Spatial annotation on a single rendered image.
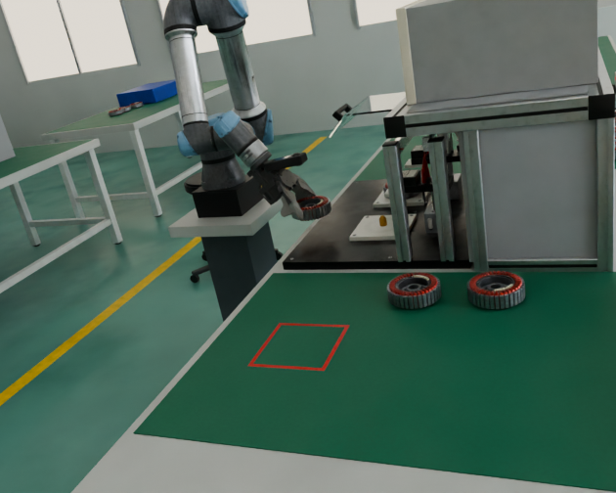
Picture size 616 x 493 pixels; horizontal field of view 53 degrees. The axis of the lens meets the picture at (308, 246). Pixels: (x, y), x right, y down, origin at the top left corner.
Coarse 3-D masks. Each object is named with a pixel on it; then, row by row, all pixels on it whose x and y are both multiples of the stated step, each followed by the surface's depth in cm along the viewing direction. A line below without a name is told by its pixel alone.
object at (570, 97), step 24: (600, 72) 132; (480, 96) 133; (504, 96) 128; (528, 96) 124; (552, 96) 120; (576, 96) 116; (600, 96) 114; (384, 120) 130; (408, 120) 129; (432, 120) 127; (456, 120) 125; (480, 120) 124; (504, 120) 122; (528, 120) 120; (552, 120) 119; (576, 120) 117
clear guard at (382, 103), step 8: (368, 96) 188; (376, 96) 185; (384, 96) 182; (392, 96) 180; (400, 96) 178; (360, 104) 178; (368, 104) 176; (376, 104) 173; (384, 104) 171; (392, 104) 169; (352, 112) 168; (360, 112) 166; (368, 112) 165; (344, 120) 174; (336, 128) 171
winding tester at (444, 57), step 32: (448, 0) 129; (480, 0) 125; (512, 0) 123; (544, 0) 121; (576, 0) 119; (416, 32) 131; (448, 32) 129; (480, 32) 127; (512, 32) 125; (544, 32) 123; (576, 32) 121; (416, 64) 134; (448, 64) 132; (480, 64) 130; (512, 64) 127; (544, 64) 125; (576, 64) 123; (416, 96) 137; (448, 96) 135
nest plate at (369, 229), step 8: (368, 216) 173; (376, 216) 172; (408, 216) 167; (416, 216) 167; (360, 224) 169; (368, 224) 167; (376, 224) 166; (392, 224) 164; (360, 232) 163; (368, 232) 162; (376, 232) 161; (384, 232) 160; (392, 232) 159; (352, 240) 162; (360, 240) 161; (368, 240) 160; (376, 240) 159; (384, 240) 158
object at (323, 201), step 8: (304, 200) 173; (312, 200) 173; (320, 200) 172; (328, 200) 170; (304, 208) 166; (312, 208) 166; (320, 208) 166; (328, 208) 168; (296, 216) 168; (304, 216) 166; (312, 216) 166; (320, 216) 167
